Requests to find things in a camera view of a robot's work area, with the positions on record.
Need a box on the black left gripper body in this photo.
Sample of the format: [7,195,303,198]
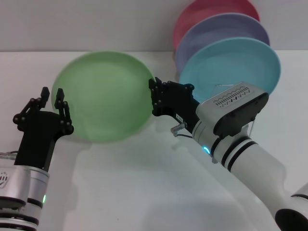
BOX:
[14,111,75,172]

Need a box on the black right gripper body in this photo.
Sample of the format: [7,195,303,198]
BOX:
[152,81,201,132]

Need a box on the green plate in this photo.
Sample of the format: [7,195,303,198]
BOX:
[51,50,156,144]

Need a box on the red plate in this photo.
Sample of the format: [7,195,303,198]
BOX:
[172,0,260,51]

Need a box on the turquoise plate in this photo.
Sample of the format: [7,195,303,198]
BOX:
[179,37,282,103]

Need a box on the purple plate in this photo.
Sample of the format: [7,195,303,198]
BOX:
[175,13,270,73]

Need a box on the right arm cable with plug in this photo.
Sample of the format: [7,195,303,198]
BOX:
[170,122,193,140]

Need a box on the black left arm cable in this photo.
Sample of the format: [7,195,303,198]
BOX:
[0,151,19,161]

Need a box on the metal wire plate rack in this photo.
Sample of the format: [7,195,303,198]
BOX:
[213,83,256,138]

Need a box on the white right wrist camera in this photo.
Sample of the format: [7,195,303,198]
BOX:
[196,81,270,141]

